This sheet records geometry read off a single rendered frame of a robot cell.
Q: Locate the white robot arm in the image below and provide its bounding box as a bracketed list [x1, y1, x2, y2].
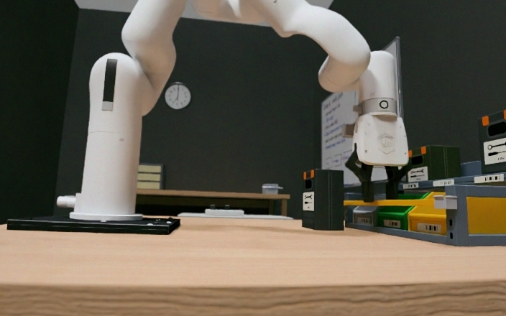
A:
[57, 0, 397, 221]

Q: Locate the yellow open-front bin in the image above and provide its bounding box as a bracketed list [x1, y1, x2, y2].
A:
[408, 192, 506, 236]

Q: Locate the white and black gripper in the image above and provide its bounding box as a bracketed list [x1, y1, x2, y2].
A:
[345, 111, 413, 203]

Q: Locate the green open bin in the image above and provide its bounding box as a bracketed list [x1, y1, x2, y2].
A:
[377, 192, 431, 231]

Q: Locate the yellow bar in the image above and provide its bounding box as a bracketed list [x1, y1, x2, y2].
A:
[344, 199, 435, 206]

